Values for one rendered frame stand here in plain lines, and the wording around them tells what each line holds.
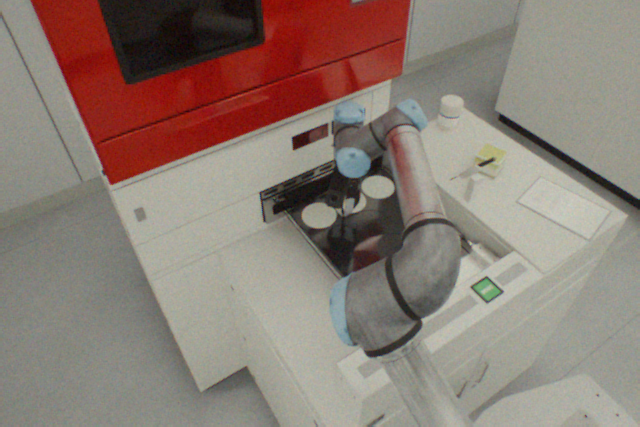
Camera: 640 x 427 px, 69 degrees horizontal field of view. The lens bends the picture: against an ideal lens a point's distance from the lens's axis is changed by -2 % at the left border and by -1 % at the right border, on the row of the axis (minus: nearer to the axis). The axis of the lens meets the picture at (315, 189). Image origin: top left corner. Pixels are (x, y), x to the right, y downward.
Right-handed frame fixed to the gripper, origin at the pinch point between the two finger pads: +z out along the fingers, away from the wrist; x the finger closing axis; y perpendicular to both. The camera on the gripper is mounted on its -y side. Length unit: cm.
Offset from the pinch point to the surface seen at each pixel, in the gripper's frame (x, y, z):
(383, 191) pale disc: -9.2, 13.8, 1.3
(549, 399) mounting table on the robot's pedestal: -57, -35, 9
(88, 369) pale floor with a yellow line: 101, -33, 91
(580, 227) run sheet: -62, 7, -6
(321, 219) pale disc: 5.9, -2.3, 1.3
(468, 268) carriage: -36.2, -7.3, 3.2
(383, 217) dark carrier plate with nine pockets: -11.2, 3.2, 1.3
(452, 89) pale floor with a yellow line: -29, 227, 91
